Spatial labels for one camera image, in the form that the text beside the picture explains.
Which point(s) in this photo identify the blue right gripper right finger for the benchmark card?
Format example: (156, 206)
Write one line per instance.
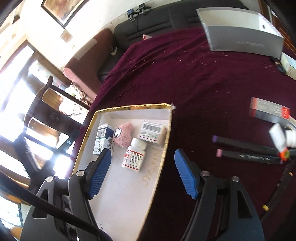
(189, 173)

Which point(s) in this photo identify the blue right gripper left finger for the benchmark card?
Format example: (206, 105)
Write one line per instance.
(97, 173)

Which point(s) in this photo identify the black marker purple cap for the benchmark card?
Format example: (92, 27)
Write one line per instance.
(245, 146)

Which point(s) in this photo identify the black marker pink cap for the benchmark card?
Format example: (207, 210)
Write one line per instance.
(249, 157)

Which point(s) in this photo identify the red grey carton box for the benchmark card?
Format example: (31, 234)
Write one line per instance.
(269, 111)

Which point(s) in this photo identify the white bottle orange cap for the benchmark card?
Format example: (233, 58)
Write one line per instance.
(278, 137)

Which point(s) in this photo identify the blue white medicine box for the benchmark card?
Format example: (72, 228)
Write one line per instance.
(104, 139)

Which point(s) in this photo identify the white red-label pill bottle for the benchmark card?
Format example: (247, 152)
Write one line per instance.
(134, 155)

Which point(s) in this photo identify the gold-rimmed white tray box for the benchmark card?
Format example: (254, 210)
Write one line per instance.
(129, 171)

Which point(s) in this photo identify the white barcode medicine box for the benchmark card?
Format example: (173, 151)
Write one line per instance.
(153, 133)

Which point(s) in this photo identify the maroon velvet bed cover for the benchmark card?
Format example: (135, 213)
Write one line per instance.
(212, 92)

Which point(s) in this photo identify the brown pink armchair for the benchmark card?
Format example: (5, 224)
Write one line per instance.
(83, 67)

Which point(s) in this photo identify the small black bottle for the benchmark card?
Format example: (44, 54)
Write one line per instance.
(278, 65)

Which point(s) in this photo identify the grey shoe box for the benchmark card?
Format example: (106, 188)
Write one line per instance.
(240, 30)

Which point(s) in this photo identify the small white cardboard box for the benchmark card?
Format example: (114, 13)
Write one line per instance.
(289, 65)

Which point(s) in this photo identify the blue clamp device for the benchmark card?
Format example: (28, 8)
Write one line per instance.
(130, 15)

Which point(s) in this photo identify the black leather sofa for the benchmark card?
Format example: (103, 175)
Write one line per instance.
(164, 19)

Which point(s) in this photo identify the framed painting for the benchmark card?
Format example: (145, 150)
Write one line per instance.
(62, 11)

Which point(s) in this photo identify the black clamp device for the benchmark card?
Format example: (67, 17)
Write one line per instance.
(143, 8)

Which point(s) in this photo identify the pink fuzzy keychain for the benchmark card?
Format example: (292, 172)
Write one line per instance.
(123, 135)

